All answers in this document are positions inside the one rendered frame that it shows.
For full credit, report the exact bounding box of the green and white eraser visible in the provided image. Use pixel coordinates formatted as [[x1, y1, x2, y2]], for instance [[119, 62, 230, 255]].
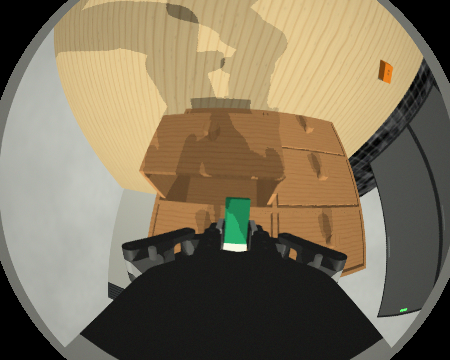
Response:
[[223, 197, 251, 252]]

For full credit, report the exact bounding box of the orange-brown wooden chest of drawers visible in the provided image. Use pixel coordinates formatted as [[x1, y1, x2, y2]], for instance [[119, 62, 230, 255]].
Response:
[[148, 108, 366, 277]]

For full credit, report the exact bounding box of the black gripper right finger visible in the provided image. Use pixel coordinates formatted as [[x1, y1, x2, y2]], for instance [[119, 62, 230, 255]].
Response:
[[246, 220, 347, 283]]

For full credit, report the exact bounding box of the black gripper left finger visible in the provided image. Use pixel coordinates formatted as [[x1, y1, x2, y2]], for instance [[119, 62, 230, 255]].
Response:
[[122, 218, 225, 282]]

